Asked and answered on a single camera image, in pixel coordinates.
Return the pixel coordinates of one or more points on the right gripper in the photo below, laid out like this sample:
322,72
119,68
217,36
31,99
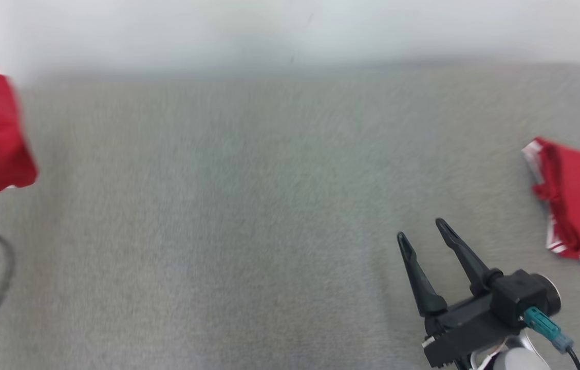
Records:
464,331

